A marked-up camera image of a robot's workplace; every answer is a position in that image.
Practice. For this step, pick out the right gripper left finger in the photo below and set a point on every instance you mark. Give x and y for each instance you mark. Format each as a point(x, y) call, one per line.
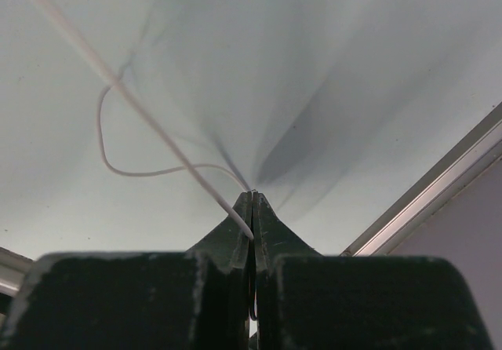
point(195, 299)

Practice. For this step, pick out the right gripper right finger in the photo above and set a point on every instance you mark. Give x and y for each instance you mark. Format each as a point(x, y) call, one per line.
point(305, 300)

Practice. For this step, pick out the left aluminium frame post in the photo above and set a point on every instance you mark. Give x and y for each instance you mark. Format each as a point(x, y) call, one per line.
point(13, 268)

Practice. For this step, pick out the aluminium frame post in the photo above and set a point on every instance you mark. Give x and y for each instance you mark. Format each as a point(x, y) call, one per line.
point(480, 148)
point(13, 268)

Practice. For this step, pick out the right aluminium frame post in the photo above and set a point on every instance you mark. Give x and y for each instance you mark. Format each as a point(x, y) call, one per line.
point(480, 148)

